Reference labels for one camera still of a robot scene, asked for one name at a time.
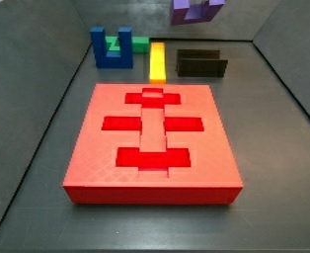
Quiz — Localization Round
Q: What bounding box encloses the purple U-shaped block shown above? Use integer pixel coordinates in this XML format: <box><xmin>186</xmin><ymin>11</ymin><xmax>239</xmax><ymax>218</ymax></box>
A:
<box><xmin>169</xmin><ymin>0</ymin><xmax>227</xmax><ymax>26</ymax></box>

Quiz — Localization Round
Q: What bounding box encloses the red board with slots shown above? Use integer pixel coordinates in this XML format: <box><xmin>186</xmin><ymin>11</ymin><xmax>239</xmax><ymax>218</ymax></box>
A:
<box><xmin>62</xmin><ymin>84</ymin><xmax>244</xmax><ymax>205</ymax></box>

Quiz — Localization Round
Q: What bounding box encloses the black angled fixture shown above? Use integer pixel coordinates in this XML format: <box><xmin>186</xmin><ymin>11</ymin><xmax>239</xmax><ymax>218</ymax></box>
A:
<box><xmin>176</xmin><ymin>49</ymin><xmax>228</xmax><ymax>78</ymax></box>

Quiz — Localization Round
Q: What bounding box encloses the yellow long bar block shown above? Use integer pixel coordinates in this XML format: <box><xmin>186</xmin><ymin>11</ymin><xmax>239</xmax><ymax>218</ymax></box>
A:
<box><xmin>149</xmin><ymin>42</ymin><xmax>165</xmax><ymax>84</ymax></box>

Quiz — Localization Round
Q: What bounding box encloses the blue U-shaped block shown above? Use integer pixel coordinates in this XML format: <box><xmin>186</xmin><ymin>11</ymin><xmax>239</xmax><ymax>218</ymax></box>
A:
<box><xmin>90</xmin><ymin>27</ymin><xmax>133</xmax><ymax>69</ymax></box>

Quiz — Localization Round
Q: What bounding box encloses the green zigzag block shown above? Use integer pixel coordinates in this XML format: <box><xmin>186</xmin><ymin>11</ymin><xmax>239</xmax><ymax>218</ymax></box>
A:
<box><xmin>105</xmin><ymin>37</ymin><xmax>150</xmax><ymax>53</ymax></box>

